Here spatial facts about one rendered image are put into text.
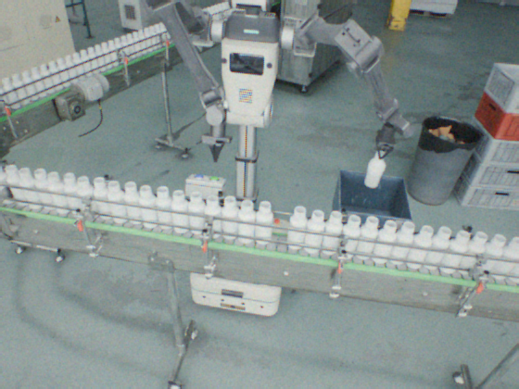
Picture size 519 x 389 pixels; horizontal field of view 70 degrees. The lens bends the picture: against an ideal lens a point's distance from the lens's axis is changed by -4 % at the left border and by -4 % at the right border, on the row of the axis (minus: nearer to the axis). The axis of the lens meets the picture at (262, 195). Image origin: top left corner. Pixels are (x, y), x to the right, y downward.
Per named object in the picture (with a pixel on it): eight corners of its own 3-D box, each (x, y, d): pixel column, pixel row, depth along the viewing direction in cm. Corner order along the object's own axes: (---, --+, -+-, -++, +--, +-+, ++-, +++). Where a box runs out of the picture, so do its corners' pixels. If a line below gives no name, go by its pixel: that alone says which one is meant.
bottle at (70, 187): (82, 217, 141) (71, 181, 131) (69, 214, 142) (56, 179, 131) (91, 207, 146) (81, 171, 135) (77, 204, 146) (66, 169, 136)
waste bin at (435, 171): (403, 206, 316) (427, 139, 276) (398, 175, 351) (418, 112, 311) (458, 213, 312) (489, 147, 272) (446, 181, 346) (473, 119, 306)
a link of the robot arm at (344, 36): (359, 12, 102) (333, 39, 104) (386, 49, 108) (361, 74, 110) (309, 13, 141) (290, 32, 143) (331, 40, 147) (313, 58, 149)
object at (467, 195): (460, 207, 318) (470, 186, 305) (445, 179, 350) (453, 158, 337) (527, 212, 318) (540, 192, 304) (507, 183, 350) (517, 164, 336)
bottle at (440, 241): (438, 271, 129) (456, 238, 119) (421, 269, 130) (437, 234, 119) (436, 258, 134) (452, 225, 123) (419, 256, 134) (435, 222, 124)
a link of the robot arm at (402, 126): (390, 94, 142) (373, 111, 144) (411, 109, 134) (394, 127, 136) (399, 112, 151) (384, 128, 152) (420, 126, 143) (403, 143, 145)
